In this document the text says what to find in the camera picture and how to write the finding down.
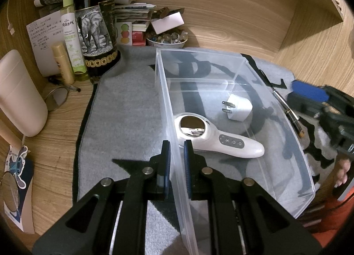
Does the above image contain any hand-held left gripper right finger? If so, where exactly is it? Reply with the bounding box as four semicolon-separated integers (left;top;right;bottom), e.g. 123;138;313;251
183;139;323;255

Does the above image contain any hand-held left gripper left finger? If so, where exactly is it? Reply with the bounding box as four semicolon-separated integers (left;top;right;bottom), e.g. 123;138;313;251
32;140;172;255

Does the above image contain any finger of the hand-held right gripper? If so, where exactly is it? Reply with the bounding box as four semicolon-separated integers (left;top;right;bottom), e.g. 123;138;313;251
286;92;332;119
291;80;330;104

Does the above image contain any black and gold pen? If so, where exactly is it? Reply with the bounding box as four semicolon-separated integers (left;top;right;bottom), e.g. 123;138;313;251
269;85;305;137

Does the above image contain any clear plastic storage box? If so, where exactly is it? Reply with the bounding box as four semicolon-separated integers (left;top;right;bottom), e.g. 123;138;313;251
155;47;316;255

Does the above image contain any person's right hand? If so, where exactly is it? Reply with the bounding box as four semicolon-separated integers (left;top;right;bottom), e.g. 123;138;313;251
334;158;350;188

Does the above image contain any white handheld massager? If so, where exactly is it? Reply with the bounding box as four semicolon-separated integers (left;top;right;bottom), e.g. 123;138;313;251
174;113;265;158

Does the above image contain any white plug adapter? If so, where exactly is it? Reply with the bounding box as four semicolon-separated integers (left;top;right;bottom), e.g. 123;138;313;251
222;94;253;121

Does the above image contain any grey printed mat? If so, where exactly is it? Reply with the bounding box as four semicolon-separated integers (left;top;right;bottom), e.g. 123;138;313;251
72;45;338;255

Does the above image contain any person's orange clothing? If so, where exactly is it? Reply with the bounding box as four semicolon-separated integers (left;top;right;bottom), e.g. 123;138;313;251
314;193;354;235

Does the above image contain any small round hand mirror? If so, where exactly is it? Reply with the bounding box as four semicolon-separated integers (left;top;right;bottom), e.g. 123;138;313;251
44;87;69;112

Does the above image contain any bowl of trinkets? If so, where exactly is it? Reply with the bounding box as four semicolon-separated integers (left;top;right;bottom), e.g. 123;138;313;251
146;31;189;49

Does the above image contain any small red box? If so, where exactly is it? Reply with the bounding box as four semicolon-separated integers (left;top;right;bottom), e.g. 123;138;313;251
131;31;146;47

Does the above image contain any card with coloured circles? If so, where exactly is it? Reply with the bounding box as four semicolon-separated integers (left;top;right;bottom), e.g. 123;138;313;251
117;21;133;45

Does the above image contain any gold tube bottle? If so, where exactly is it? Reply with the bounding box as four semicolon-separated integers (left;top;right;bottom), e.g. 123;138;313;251
51;42;76;85

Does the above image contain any white folded card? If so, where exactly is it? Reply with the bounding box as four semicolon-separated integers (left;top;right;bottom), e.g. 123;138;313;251
151;13;185;34

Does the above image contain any blue cartoon sticker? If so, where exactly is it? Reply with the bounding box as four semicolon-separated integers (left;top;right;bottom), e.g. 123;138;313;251
4;146;30;189

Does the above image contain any round mirror on card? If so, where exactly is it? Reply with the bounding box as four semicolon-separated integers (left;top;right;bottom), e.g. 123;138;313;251
0;173;21;213

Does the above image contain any green spray bottle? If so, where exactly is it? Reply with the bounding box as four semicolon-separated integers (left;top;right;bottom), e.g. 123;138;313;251
60;0;90;81

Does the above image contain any stack of papers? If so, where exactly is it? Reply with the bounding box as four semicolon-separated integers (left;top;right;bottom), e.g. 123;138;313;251
113;2;157;24

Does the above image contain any large beige bottle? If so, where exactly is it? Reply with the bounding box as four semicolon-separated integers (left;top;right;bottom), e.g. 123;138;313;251
0;49;49;138

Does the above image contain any dark bottle with elephant label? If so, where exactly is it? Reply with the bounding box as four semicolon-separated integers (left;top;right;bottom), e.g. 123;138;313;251
72;0;121;77

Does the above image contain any handwritten paper note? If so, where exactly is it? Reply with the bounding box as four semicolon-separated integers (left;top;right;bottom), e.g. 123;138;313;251
26;11;78;77

